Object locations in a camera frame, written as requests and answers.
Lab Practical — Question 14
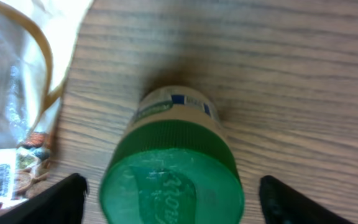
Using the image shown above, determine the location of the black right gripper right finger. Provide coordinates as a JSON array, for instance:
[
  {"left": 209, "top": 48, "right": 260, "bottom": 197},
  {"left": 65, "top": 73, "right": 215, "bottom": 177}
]
[{"left": 259, "top": 175, "right": 352, "bottom": 224}]

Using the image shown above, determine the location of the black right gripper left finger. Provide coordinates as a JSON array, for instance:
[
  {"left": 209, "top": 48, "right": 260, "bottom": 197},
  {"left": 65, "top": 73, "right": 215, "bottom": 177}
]
[{"left": 0, "top": 173, "right": 88, "bottom": 224}]

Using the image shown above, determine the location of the green lid jar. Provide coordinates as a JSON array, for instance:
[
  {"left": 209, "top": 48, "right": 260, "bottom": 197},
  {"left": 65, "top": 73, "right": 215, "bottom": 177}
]
[{"left": 99, "top": 86, "right": 245, "bottom": 224}]

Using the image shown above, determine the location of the beige brown snack bag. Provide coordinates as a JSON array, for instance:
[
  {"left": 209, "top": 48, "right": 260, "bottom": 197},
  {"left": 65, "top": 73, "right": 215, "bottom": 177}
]
[{"left": 0, "top": 0, "right": 92, "bottom": 210}]

